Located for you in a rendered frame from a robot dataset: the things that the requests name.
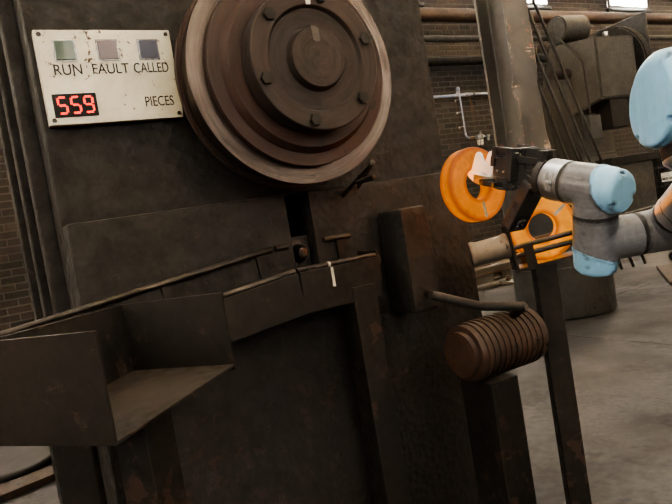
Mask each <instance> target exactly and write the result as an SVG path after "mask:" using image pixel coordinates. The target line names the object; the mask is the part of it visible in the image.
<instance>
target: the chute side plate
mask: <svg viewBox="0 0 672 504"><path fill-rule="evenodd" d="M330 267H333V270H334V276H335V282H336V286H333V280H332V274H331V268H330ZM330 267H325V268H320V269H315V270H310V271H306V272H301V273H299V277H298V274H294V275H291V276H288V277H285V278H282V279H279V280H276V281H273V282H270V283H268V284H265V285H262V286H259V287H256V288H253V289H250V290H247V291H244V292H241V293H238V294H236V295H233V296H230V297H227V298H224V301H225V307H226V313H227V318H228V324H229V330H230V336H231V341H232V343H233V342H235V341H238V340H240V339H243V338H246V337H248V336H251V335H253V334H256V333H259V332H261V331H264V330H267V329H269V328H272V327H274V326H277V325H280V324H282V323H285V322H287V321H290V320H293V319H295V318H298V317H300V316H303V315H306V314H309V313H313V312H317V311H321V310H325V309H329V308H333V307H337V306H341V305H345V304H349V303H354V298H353V292H352V288H353V287H357V286H362V285H366V284H370V283H375V286H376V292H377V297H378V296H382V295H383V294H382V288H381V282H380V276H379V269H378V263H377V257H373V258H368V259H363V260H358V261H354V262H349V263H344V264H339V265H334V266H330ZM299 278H300V281H299ZM300 283H301V285H300Z"/></svg>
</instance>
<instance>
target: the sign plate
mask: <svg viewBox="0 0 672 504"><path fill-rule="evenodd" d="M32 40H33V45H34V50H35V56H36V61H37V66H38V72H39V77H40V82H41V88H42V93H43V98H44V104H45V109H46V115H47V120H48V125H49V128H54V127H69V126H84V125H99V124H113V123H128V122H143V121H158V120H173V119H181V118H183V117H184V116H183V110H182V104H181V101H180V98H179V95H178V91H177V86H176V80H175V72H174V59H173V53H172V47H171V42H170V36H169V31H168V30H32ZM97 40H115V41H116V45H117V50H118V56H119V59H100V56H99V51H98V45H97ZM138 40H156V44H157V50H158V55H159V58H141V55H140V50H139V44H138ZM53 41H73V43H74V48H75V54H76V60H56V55H55V50H54V44H53ZM85 95H91V97H93V100H94V103H92V100H91V97H85ZM63 96H64V98H62V99H58V97H63ZM71 96H78V98H72V97H71ZM83 97H85V101H86V103H92V105H94V106H95V111H94V113H88V112H87V111H93V106H92V105H86V103H84V101H83ZM70 98H72V103H73V104H79V106H73V104H71V103H70ZM56 99H58V100H59V105H63V104H66V106H68V108H69V112H67V108H66V106H62V107H60V106H59V105H57V100H56ZM80 105H81V106H82V111H80ZM63 112H67V114H62V115H61V113H63ZM74 112H81V113H79V114H74Z"/></svg>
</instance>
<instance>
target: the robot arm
mask: <svg viewBox="0 0 672 504"><path fill-rule="evenodd" d="M629 115H630V123H631V127H632V131H633V133H634V135H635V137H636V139H638V140H639V143H640V144H642V145H643V146H645V147H648V148H651V149H659V152H660V156H661V160H662V164H663V166H664V167H666V168H668V169H670V170H672V47H669V48H665V49H661V50H658V51H656V52H655V53H653V54H652V55H650V56H649V57H648V58H647V59H646V60H645V61H644V63H643V64H642V65H641V67H640V68H639V70H638V72H637V74H636V76H635V79H634V83H633V86H632V89H631V94H630V102H629ZM522 146H524V147H522ZM468 177H469V178H470V179H471V180H472V181H473V182H474V183H476V184H479V185H482V186H487V187H493V188H494V189H497V190H505V191H513V190H514V191H515V192H517V193H516V195H515V197H514V199H513V201H512V203H511V205H510V207H509V209H508V211H507V213H506V216H505V218H504V220H503V222H502V225H503V226H504V228H505V229H506V230H507V231H508V232H514V231H520V230H524V229H525V228H526V226H527V224H528V222H529V220H530V218H531V216H532V214H533V212H534V210H535V208H536V207H537V205H538V203H539V201H540V199H541V197H543V198H545V199H548V200H552V201H557V202H562V203H566V204H571V205H572V247H571V248H572V250H573V263H574V268H575V269H576V270H577V272H579V273H581V274H583V275H586V276H590V277H605V276H609V275H611V274H613V273H615V272H616V271H617V269H618V264H619V263H620V262H619V259H623V258H628V257H634V256H640V255H644V254H650V253H655V252H661V251H666V250H672V184H671V185H670V186H669V188H668V189H667V190H666V191H665V193H664V194H663V195H662V196H661V198H660V199H659V200H658V201H657V203H656V204H655V205H654V206H653V208H652V209H650V210H647V211H642V212H636V213H631V214H626V215H620V216H619V213H622V212H624V211H625V210H627V209H628V208H629V206H630V205H631V204H632V202H633V195H634V194H635V192H636V183H635V179H634V177H633V175H632V174H631V173H630V172H629V171H628V170H626V169H622V168H619V167H614V166H610V165H607V164H592V163H585V162H577V161H572V160H564V159H557V150H554V149H546V148H538V146H532V145H524V144H517V148H510V147H503V146H501V147H497V146H492V151H490V152H489V153H488V155H487V158H486V161H485V160H484V157H483V154H482V153H481V152H477V153H476V154H475V158H474V162H473V166H472V170H471V171H469V173H468Z"/></svg>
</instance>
